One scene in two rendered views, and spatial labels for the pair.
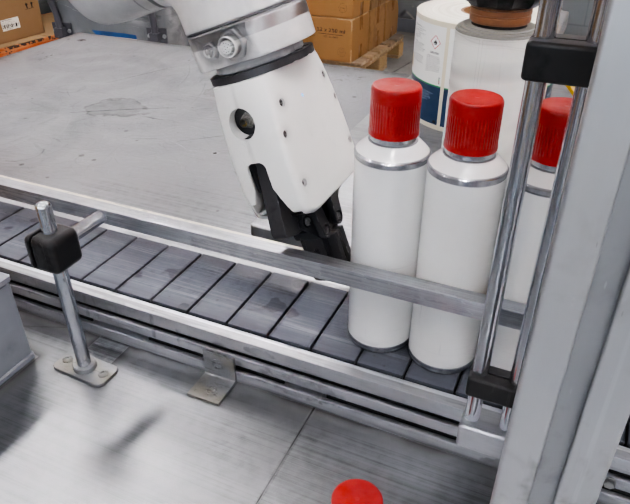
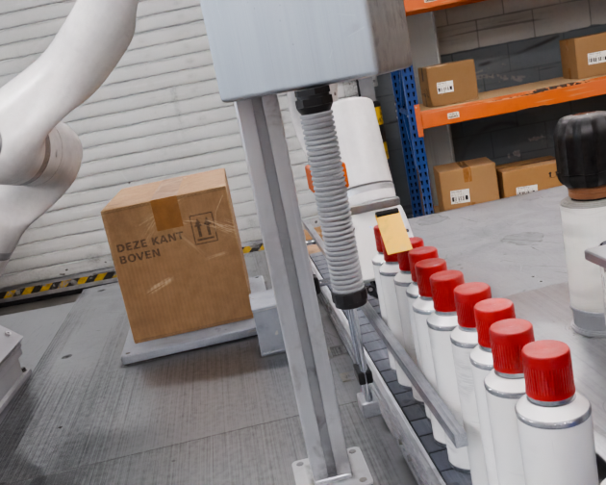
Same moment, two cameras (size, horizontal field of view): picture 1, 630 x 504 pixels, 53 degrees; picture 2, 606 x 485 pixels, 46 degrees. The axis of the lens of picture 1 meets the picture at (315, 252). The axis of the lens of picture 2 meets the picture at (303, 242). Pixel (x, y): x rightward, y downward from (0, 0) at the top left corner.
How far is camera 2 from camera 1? 0.83 m
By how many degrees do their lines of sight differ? 58
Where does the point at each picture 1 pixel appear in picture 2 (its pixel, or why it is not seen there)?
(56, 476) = (271, 380)
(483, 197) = (388, 282)
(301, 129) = (363, 242)
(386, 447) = (372, 420)
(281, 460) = not seen: hidden behind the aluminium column
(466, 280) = (394, 328)
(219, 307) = (370, 337)
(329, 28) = not seen: outside the picture
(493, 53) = (566, 216)
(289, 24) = (360, 194)
